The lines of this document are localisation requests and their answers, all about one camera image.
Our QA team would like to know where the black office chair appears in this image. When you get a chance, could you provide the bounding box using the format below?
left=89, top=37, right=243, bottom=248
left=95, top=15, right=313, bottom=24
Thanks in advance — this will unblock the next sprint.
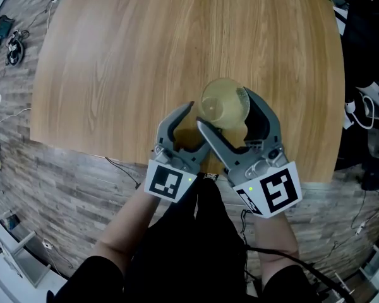
left=334, top=0, right=379, bottom=90

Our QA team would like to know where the person's left forearm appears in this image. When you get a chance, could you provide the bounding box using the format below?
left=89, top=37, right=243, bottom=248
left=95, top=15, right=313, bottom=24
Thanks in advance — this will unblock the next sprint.
left=93, top=186, right=161, bottom=276

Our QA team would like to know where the round black device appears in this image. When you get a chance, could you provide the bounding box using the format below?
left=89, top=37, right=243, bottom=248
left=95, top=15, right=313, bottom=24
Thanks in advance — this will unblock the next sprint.
left=5, top=30, right=30, bottom=66

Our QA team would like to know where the red and teal tool bag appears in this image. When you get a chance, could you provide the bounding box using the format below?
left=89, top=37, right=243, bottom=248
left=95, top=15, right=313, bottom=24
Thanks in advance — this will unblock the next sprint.
left=0, top=15, right=16, bottom=54

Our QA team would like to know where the yellow translucent cup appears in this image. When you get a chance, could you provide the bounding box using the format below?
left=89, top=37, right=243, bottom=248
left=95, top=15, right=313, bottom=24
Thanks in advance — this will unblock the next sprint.
left=200, top=77, right=251, bottom=129

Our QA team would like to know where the person's right forearm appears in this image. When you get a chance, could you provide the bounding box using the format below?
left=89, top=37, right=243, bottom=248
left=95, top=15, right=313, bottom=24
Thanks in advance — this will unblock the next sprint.
left=254, top=211, right=300, bottom=288

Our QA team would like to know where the white floor cable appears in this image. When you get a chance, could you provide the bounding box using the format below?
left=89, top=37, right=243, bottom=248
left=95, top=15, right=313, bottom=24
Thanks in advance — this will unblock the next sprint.
left=0, top=107, right=32, bottom=133

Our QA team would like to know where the person's black clothing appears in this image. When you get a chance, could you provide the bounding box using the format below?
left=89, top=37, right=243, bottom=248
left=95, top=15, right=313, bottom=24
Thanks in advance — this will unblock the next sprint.
left=46, top=174, right=331, bottom=303

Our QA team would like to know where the thick black gripper cable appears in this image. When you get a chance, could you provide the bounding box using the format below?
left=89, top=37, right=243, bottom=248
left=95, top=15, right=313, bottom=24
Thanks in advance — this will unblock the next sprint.
left=239, top=209, right=356, bottom=303

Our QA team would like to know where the white looped cable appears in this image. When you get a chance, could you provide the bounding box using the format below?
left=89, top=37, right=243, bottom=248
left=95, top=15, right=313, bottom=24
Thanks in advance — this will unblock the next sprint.
left=344, top=93, right=379, bottom=131

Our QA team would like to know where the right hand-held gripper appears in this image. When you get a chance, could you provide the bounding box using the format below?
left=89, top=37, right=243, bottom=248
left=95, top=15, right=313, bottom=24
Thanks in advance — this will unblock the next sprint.
left=196, top=86, right=303, bottom=219

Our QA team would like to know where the black cable with white plug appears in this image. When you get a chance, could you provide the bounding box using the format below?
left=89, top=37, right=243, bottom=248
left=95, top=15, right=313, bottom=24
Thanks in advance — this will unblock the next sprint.
left=349, top=187, right=379, bottom=237

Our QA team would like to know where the thin black floor cable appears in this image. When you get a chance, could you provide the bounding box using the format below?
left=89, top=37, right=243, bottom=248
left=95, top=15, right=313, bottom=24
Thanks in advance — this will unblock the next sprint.
left=105, top=156, right=142, bottom=191

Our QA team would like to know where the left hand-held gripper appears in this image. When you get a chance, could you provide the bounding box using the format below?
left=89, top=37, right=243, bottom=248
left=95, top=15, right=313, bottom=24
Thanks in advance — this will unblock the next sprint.
left=144, top=102, right=212, bottom=203

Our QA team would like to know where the white metal table frame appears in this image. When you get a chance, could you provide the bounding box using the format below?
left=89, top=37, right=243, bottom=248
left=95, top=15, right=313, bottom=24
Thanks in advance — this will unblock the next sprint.
left=0, top=208, right=53, bottom=289

